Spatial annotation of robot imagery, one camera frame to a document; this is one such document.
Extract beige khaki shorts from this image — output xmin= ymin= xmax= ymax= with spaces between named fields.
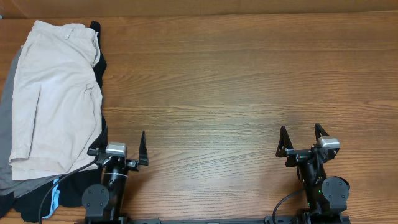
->
xmin=9 ymin=21 xmax=103 ymax=180

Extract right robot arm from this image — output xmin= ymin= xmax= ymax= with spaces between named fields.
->
xmin=270 ymin=123 xmax=350 ymax=224

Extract grey folded garment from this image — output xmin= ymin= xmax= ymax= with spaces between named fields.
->
xmin=1 ymin=47 xmax=59 ymax=198

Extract black garment with blue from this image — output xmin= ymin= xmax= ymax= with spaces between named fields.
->
xmin=1 ymin=21 xmax=106 ymax=222

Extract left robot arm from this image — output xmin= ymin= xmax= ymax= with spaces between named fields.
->
xmin=81 ymin=129 xmax=149 ymax=223

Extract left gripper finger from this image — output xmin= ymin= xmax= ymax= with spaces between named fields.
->
xmin=139 ymin=131 xmax=149 ymax=166
xmin=87 ymin=126 xmax=108 ymax=156

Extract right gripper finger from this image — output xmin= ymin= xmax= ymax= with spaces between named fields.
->
xmin=275 ymin=126 xmax=294 ymax=157
xmin=314 ymin=123 xmax=329 ymax=141

